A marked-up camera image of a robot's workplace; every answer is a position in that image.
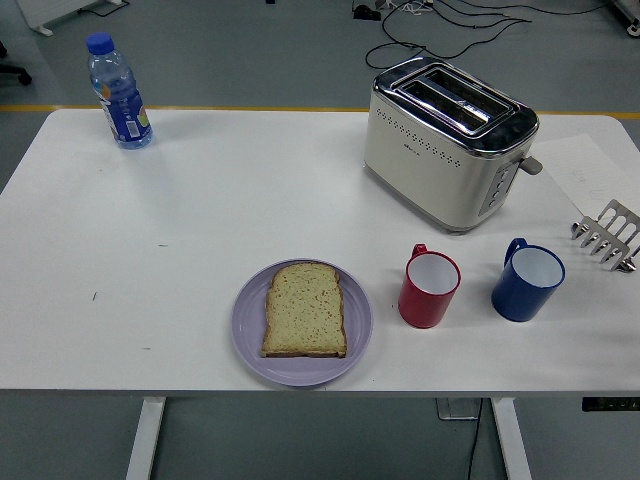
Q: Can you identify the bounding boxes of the bread slice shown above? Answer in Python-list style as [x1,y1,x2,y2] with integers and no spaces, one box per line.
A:
[259,262,349,360]

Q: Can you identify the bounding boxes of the cream and chrome toaster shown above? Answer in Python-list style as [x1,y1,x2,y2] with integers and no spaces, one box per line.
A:
[363,56,545,235]

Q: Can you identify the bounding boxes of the purple plate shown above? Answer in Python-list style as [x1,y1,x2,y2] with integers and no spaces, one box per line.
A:
[230,258,375,388]

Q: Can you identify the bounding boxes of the red mug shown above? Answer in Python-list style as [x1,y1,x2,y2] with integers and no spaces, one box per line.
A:
[397,243,462,330]

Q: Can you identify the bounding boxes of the blue mug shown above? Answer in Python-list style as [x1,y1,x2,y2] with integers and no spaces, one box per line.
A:
[490,238,567,323]

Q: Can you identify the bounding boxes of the water bottle blue cap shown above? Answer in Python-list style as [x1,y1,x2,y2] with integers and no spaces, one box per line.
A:
[85,32,154,151]

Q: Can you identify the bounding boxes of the white table leg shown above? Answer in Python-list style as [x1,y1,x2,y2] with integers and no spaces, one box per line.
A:
[124,397,167,480]
[489,398,534,480]

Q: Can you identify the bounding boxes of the metal toast rack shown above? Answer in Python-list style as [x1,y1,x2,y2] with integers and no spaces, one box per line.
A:
[570,198,640,275]

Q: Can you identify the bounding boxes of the black table control panel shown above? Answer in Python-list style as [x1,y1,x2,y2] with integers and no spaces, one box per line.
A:
[582,398,640,413]

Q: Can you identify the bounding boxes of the black office chair base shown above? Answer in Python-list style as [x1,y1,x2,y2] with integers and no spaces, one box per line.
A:
[0,39,34,86]

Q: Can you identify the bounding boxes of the white panel stand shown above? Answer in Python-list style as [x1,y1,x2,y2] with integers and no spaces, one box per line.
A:
[17,0,131,36]

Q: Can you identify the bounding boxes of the white equipment leg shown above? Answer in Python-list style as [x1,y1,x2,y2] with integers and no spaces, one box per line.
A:
[612,0,640,37]

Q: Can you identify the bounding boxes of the black floor cable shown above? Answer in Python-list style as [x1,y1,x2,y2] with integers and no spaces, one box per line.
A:
[364,0,621,69]

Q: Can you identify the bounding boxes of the clear plastic bracket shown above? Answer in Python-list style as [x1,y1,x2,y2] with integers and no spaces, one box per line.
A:
[434,398,484,421]

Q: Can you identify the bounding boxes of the white floor cable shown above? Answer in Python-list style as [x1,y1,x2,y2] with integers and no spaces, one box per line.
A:
[389,0,436,16]

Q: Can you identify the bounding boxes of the thin black hanging cable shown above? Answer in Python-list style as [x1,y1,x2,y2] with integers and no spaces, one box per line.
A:
[466,399,484,480]

